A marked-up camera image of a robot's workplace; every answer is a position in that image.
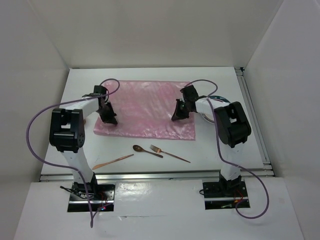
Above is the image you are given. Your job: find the aluminium rail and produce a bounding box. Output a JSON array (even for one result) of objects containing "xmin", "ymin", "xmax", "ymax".
[
  {"xmin": 234, "ymin": 67, "xmax": 275, "ymax": 176},
  {"xmin": 39, "ymin": 168, "xmax": 275, "ymax": 182}
]

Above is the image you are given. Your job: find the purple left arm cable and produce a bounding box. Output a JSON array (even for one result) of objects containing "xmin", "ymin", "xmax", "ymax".
[{"xmin": 26, "ymin": 78, "xmax": 120, "ymax": 229}]

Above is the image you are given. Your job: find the copper fork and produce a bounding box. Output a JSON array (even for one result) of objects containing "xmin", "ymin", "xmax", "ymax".
[{"xmin": 150, "ymin": 145, "xmax": 190, "ymax": 163}]

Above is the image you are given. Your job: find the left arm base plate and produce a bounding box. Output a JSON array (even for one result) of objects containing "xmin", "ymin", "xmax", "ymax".
[{"xmin": 60, "ymin": 184, "xmax": 116, "ymax": 213}]

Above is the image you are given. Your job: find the copper spoon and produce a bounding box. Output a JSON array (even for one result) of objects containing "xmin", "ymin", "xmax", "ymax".
[{"xmin": 132, "ymin": 144, "xmax": 163, "ymax": 158}]

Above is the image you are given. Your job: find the aluminium front rail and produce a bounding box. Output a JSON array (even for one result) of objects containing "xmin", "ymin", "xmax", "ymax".
[{"xmin": 39, "ymin": 168, "xmax": 275, "ymax": 182}]

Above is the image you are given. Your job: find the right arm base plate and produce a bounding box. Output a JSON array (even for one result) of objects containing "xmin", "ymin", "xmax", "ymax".
[{"xmin": 199, "ymin": 181, "xmax": 250, "ymax": 210}]

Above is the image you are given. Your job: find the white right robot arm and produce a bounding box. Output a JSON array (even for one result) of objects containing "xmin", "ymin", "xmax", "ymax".
[{"xmin": 171, "ymin": 85, "xmax": 252, "ymax": 196}]

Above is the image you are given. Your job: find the white plate green red rim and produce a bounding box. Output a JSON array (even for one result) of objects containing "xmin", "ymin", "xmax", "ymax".
[{"xmin": 200, "ymin": 95, "xmax": 231, "ymax": 125}]

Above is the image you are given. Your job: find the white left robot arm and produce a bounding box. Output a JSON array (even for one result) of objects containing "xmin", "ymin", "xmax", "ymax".
[{"xmin": 49, "ymin": 85, "xmax": 118, "ymax": 200}]

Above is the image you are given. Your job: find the copper knife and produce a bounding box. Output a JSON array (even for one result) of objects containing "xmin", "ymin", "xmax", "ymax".
[{"xmin": 92, "ymin": 154, "xmax": 134, "ymax": 170}]

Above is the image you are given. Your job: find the pink floral satin placemat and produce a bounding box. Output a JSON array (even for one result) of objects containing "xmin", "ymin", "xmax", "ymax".
[{"xmin": 93, "ymin": 80, "xmax": 196, "ymax": 141}]

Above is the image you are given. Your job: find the aluminium right side rail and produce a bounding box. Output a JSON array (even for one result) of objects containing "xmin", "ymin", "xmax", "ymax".
[{"xmin": 234, "ymin": 67, "xmax": 275, "ymax": 176}]

